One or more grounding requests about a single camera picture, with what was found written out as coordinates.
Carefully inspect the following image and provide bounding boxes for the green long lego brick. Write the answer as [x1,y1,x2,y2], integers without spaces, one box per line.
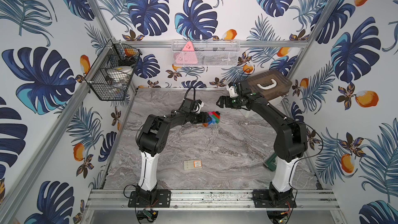
[212,115,220,123]

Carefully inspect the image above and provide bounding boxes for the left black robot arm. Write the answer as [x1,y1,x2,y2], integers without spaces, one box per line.
[136,99,209,192]

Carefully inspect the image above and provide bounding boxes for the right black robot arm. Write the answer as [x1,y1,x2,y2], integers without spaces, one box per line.
[216,81,308,193]

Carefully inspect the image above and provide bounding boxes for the brown lidded storage box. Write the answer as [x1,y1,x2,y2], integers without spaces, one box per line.
[244,70,292,105]

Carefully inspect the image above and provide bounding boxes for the pink triangle object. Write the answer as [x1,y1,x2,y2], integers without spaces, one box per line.
[175,41,198,65]

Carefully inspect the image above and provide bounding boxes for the white eraser with orange label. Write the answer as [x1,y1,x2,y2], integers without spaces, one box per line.
[183,160,202,170]

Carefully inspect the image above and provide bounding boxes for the dark green plastic piece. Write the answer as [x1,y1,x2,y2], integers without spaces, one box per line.
[263,153,277,172]

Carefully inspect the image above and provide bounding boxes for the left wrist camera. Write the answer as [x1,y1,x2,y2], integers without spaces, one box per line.
[193,100,204,113]

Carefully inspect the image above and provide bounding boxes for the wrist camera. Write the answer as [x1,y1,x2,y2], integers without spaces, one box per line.
[193,100,204,113]
[227,83,239,98]

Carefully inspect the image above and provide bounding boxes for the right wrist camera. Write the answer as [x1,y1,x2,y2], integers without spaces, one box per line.
[227,83,239,98]

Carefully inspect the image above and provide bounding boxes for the white mesh wall basket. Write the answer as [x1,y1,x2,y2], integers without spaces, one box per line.
[171,40,240,67]

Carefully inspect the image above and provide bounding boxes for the black wire basket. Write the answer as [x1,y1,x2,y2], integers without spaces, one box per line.
[84,40,142,101]

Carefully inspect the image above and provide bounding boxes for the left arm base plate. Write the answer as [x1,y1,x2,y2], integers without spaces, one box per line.
[128,189,172,208]

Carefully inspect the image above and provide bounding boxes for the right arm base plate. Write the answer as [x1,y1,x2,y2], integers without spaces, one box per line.
[251,189,296,208]

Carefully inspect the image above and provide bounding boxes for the aluminium front rail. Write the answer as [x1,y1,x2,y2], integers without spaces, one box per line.
[86,190,341,211]

